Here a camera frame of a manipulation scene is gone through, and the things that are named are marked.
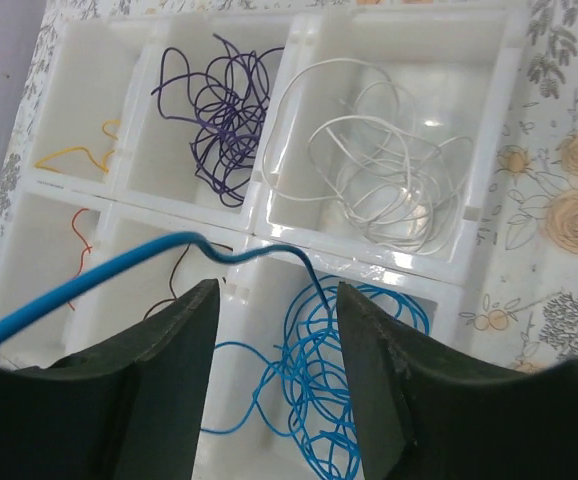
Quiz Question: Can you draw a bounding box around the white wire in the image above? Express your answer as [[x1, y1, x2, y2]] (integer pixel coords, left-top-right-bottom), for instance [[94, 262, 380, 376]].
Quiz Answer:
[[261, 57, 476, 255]]

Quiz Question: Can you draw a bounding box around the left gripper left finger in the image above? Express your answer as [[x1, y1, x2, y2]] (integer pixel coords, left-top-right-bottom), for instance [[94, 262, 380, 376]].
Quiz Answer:
[[0, 279, 220, 479]]

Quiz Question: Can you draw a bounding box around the brown wire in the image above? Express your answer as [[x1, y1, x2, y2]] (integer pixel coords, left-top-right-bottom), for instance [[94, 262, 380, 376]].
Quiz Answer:
[[141, 239, 233, 324]]

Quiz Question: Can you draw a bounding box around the blue wire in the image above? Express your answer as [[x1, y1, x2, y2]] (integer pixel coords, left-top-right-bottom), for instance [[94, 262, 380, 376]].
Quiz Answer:
[[201, 274, 431, 480], [0, 231, 330, 361]]

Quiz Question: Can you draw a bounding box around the orange wire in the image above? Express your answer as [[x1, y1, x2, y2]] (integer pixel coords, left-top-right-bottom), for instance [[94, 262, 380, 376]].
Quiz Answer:
[[68, 207, 94, 312]]

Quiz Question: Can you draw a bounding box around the white compartment tray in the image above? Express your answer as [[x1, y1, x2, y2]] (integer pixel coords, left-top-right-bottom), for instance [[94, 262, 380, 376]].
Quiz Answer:
[[0, 0, 533, 480]]

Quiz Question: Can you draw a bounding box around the yellow wire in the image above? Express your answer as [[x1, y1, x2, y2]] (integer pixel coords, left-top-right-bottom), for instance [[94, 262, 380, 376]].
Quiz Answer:
[[33, 118, 122, 173]]

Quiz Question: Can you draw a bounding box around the purple wire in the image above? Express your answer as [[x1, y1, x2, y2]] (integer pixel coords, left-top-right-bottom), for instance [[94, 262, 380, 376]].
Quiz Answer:
[[150, 32, 286, 209]]

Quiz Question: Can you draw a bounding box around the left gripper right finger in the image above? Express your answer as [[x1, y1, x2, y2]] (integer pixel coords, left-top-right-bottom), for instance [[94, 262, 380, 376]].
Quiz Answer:
[[336, 283, 578, 479]]

